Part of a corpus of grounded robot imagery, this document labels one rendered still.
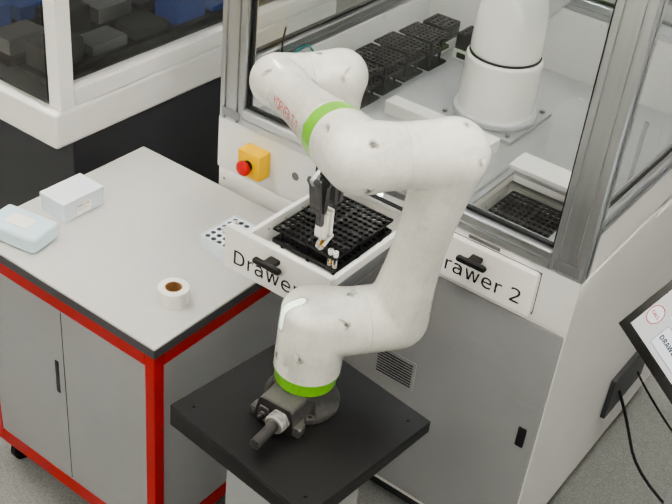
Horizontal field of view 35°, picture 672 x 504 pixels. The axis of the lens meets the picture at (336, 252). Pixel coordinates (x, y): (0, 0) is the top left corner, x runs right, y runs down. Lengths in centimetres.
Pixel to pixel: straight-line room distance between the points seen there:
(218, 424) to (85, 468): 81
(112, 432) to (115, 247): 43
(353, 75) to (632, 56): 52
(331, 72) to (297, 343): 52
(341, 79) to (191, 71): 112
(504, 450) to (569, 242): 63
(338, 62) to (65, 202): 86
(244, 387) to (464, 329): 63
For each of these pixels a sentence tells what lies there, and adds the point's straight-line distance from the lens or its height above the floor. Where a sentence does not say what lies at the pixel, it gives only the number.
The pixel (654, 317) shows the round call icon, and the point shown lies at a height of 101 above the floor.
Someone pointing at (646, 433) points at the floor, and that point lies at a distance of 343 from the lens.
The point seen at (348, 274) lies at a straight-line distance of 229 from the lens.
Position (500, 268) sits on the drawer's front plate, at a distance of 234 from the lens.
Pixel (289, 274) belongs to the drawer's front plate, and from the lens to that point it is 226.
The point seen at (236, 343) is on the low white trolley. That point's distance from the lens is 252.
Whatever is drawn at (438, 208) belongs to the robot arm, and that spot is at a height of 130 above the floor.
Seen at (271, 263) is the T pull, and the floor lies 91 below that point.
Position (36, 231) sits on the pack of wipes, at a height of 80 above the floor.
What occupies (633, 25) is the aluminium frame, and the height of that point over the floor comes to 151.
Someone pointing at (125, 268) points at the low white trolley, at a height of 76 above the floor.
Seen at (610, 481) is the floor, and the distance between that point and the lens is 324.
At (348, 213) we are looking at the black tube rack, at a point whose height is 90.
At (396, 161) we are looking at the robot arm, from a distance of 165.
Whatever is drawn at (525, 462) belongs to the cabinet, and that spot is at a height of 40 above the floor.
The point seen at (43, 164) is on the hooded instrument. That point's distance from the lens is 305.
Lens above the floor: 223
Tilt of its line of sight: 35 degrees down
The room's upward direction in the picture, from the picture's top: 6 degrees clockwise
